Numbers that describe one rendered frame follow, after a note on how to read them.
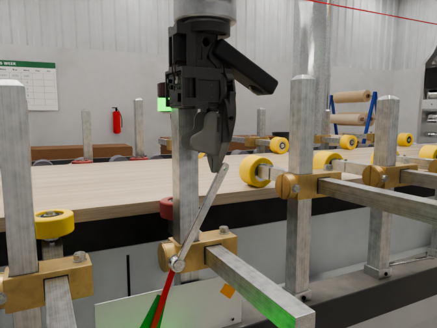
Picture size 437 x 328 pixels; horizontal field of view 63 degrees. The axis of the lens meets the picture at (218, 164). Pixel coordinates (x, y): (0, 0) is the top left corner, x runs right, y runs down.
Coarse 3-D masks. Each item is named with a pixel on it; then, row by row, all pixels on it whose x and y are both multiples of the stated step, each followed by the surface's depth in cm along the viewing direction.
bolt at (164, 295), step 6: (168, 264) 58; (174, 264) 57; (180, 264) 57; (180, 270) 58; (168, 276) 58; (168, 282) 58; (168, 288) 59; (162, 294) 58; (162, 300) 58; (162, 306) 58; (156, 312) 58; (156, 318) 58; (156, 324) 58
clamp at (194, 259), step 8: (200, 232) 66; (208, 232) 66; (216, 232) 66; (168, 240) 63; (200, 240) 62; (208, 240) 62; (216, 240) 62; (224, 240) 63; (232, 240) 64; (160, 248) 61; (168, 248) 59; (176, 248) 59; (192, 248) 60; (200, 248) 61; (232, 248) 64; (160, 256) 61; (168, 256) 59; (192, 256) 60; (200, 256) 61; (160, 264) 62; (192, 264) 61; (200, 264) 61; (184, 272) 60
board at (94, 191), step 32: (160, 160) 148; (224, 160) 148; (288, 160) 148; (352, 160) 148; (0, 192) 86; (64, 192) 86; (96, 192) 86; (128, 192) 86; (160, 192) 86; (224, 192) 86; (256, 192) 90; (0, 224) 65
